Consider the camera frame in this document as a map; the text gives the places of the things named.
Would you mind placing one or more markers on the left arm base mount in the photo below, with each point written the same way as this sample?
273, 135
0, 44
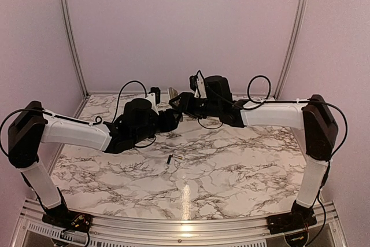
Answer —
69, 220

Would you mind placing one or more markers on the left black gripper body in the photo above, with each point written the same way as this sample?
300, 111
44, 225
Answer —
167, 124

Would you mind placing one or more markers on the left aluminium frame post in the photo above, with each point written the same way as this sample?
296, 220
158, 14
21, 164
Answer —
72, 47

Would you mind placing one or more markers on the aluminium frame post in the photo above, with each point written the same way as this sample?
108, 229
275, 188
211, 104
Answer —
289, 55
72, 47

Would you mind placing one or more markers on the right aluminium frame post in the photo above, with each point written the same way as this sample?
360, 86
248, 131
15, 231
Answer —
289, 55

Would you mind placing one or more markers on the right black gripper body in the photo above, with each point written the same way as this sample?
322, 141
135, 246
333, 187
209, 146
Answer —
197, 110

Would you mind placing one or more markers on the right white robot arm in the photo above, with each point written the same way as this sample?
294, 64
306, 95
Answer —
211, 97

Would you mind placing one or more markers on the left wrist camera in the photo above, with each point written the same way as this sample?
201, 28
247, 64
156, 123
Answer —
154, 96

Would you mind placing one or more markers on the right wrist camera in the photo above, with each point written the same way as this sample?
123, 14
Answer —
197, 85

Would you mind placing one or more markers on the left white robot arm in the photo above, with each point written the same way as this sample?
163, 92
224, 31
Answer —
35, 125

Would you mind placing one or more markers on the front aluminium rail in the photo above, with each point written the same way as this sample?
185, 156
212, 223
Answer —
124, 231

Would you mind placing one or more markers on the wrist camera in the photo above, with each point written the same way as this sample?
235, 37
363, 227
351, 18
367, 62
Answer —
197, 85
154, 96

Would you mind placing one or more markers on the purple battery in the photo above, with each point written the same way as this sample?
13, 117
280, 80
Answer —
169, 159

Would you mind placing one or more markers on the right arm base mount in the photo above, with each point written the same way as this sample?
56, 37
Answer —
287, 222

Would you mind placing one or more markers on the grey remote control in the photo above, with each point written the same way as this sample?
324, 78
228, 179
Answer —
177, 115

